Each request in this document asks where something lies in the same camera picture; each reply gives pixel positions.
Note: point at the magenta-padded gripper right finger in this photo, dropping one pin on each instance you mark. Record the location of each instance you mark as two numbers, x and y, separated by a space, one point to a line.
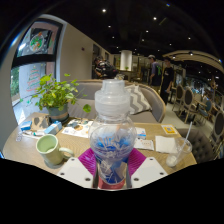
150 170

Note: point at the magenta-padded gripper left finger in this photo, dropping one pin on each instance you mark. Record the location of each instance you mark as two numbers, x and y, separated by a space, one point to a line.
74 171

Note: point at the clear blue-labelled water bottle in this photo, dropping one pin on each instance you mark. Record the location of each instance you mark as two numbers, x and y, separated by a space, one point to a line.
112 133

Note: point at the white paper napkin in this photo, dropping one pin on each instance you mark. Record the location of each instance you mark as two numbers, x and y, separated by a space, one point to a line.
165 144

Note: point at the clear plastic cup with straw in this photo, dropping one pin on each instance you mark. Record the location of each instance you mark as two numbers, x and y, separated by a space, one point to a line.
176 153

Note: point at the pale green mug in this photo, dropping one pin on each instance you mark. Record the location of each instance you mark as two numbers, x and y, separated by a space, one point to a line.
48 150

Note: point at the printed paper leaflet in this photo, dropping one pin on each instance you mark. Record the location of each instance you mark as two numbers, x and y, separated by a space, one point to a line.
76 128

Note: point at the yellow square card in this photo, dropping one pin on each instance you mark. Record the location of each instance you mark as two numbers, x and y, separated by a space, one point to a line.
169 129

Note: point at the blue and white box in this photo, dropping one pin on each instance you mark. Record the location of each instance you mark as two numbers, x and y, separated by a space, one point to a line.
26 125
53 127

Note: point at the grey tufted chair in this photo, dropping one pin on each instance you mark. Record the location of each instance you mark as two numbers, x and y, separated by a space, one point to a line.
198 143

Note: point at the white pen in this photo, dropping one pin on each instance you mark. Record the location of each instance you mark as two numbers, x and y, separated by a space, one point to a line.
31 134

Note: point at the brown paper bag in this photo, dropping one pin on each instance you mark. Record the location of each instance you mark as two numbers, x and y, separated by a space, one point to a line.
40 122

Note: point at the silver pill blister pack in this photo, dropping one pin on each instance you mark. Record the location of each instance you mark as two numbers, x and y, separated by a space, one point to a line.
19 136

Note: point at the grey curved sofa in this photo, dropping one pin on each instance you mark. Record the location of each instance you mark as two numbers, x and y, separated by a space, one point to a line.
155 100

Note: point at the grey white chevron cushion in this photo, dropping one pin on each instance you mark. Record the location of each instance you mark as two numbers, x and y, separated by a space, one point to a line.
138 100

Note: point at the green potted plant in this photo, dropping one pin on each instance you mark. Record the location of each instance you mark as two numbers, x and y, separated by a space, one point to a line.
53 95

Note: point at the group of dining chairs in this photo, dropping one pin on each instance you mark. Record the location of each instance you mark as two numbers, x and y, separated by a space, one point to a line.
190 100

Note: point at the white round pillar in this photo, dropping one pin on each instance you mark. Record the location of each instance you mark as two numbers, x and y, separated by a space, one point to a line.
126 60

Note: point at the framed food poster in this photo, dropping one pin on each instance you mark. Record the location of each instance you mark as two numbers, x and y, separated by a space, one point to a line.
38 40

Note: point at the group of ceiling spotlights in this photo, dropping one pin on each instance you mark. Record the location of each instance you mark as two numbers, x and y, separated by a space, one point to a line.
104 10

